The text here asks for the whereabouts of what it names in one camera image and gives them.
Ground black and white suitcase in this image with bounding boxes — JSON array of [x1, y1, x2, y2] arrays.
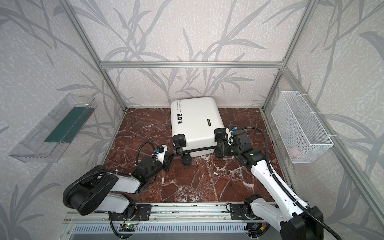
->
[[171, 97, 227, 166]]

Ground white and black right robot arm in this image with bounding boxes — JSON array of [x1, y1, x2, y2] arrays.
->
[[215, 128, 324, 240]]

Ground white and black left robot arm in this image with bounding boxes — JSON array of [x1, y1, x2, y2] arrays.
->
[[63, 152, 175, 216]]

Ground pink object in basket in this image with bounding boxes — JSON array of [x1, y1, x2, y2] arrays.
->
[[288, 147, 303, 161]]

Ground left green circuit board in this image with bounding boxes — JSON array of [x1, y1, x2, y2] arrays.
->
[[119, 224, 137, 233]]

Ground green board in shelf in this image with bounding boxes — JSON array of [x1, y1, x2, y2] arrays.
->
[[44, 107, 95, 144]]

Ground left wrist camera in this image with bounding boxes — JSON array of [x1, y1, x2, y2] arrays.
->
[[152, 145, 168, 164]]

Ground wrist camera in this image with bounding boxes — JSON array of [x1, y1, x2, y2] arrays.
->
[[226, 126, 238, 136], [152, 145, 168, 164]]

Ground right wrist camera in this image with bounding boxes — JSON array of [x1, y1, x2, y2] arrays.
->
[[226, 126, 238, 136]]

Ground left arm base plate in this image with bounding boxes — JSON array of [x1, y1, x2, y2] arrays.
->
[[111, 204, 152, 221]]

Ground aluminium front rail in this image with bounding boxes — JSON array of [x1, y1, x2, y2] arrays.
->
[[61, 201, 316, 224]]

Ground right black corrugated cable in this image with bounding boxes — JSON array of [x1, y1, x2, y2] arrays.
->
[[241, 126, 343, 240]]

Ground black corrugated cable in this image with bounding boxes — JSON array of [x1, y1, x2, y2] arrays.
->
[[241, 126, 343, 240], [62, 141, 157, 239]]

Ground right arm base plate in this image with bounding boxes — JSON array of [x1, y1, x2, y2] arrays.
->
[[228, 203, 255, 221]]

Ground white wire mesh basket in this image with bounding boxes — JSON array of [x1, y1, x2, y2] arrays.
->
[[272, 91, 334, 164]]

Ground left black corrugated cable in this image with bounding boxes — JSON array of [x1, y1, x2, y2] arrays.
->
[[62, 141, 157, 239]]

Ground clear plastic wall shelf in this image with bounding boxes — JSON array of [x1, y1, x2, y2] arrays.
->
[[9, 94, 98, 163]]

